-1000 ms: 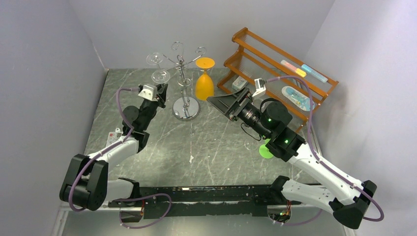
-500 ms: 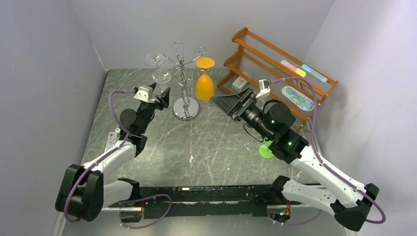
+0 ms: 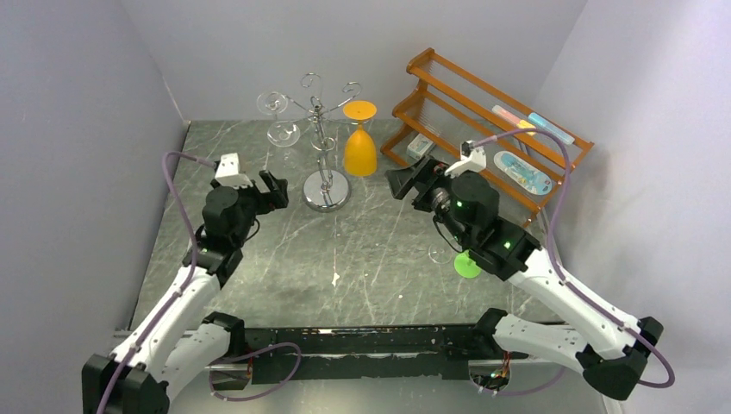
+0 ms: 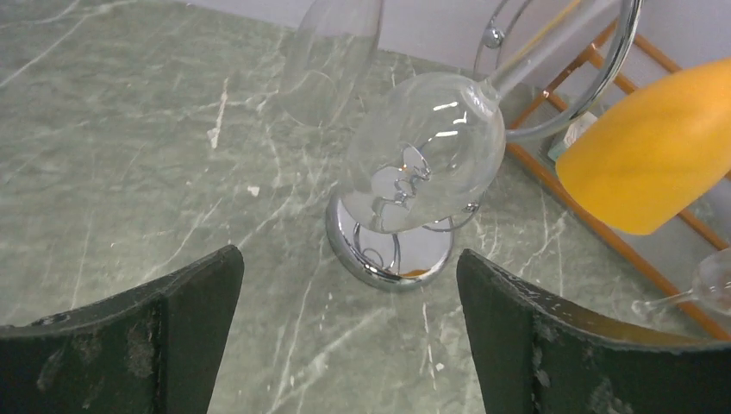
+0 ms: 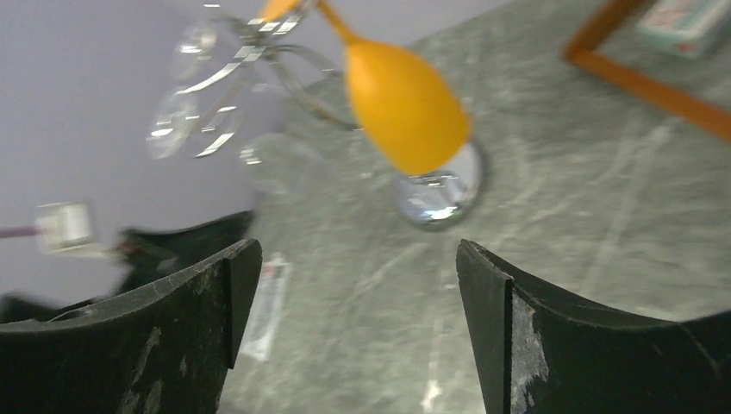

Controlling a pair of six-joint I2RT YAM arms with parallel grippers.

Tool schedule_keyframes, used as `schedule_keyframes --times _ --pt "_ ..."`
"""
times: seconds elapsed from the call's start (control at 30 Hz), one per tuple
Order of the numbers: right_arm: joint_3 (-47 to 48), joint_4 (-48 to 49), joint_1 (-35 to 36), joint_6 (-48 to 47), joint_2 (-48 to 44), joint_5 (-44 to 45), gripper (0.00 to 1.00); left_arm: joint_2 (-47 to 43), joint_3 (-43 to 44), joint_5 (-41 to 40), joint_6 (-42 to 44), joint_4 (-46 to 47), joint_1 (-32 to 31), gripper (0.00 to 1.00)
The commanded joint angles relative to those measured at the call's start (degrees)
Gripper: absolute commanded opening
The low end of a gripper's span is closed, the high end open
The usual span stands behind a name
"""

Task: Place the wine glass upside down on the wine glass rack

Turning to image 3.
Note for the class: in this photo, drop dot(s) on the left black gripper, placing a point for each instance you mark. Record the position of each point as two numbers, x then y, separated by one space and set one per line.
277 195

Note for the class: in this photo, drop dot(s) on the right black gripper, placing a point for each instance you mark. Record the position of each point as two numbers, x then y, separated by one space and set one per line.
417 179

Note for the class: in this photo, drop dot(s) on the orange plastic goblet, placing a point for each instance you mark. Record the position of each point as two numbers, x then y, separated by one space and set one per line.
360 153

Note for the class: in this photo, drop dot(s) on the clear glass front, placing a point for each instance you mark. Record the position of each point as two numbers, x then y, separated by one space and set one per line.
439 254

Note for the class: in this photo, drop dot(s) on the clear wine glass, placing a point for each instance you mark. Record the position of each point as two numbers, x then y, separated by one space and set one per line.
272 103

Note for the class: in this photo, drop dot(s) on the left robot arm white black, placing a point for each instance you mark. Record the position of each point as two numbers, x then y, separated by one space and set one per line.
183 286

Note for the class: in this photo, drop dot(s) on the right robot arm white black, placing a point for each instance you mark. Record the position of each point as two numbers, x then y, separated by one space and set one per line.
606 345

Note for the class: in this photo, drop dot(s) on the chrome wine glass rack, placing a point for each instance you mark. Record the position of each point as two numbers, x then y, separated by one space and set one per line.
327 189

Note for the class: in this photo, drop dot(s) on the small teal white box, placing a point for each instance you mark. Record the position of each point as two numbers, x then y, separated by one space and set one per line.
419 146

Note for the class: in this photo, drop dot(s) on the green plastic goblet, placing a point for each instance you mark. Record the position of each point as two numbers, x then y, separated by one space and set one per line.
465 266

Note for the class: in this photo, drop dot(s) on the pink yellow highlighter pack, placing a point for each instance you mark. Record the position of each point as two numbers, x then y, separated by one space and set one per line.
515 121

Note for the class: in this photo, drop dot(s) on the orange wooden shelf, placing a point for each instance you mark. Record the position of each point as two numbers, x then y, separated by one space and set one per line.
450 105

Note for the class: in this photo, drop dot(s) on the light blue highlighter pack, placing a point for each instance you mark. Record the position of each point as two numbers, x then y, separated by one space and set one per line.
541 122

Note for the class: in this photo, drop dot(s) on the black base bar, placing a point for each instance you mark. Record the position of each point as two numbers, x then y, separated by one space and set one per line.
315 353

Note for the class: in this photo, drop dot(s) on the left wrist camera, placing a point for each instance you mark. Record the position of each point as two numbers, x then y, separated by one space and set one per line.
231 172

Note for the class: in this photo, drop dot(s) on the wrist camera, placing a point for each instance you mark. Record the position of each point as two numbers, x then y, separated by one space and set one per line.
472 159
231 172

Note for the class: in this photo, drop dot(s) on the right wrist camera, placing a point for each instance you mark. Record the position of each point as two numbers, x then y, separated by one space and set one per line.
472 159

